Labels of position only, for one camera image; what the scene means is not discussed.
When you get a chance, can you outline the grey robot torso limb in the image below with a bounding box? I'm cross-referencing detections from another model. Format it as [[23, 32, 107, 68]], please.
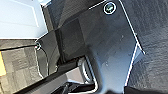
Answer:
[[19, 55, 101, 94]]

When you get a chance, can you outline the small round base fitting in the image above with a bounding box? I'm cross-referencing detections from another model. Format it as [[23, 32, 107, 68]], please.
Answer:
[[103, 2, 116, 14]]

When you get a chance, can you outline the white wardrobe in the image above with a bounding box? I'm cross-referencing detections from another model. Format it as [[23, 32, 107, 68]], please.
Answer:
[[0, 0, 46, 40]]

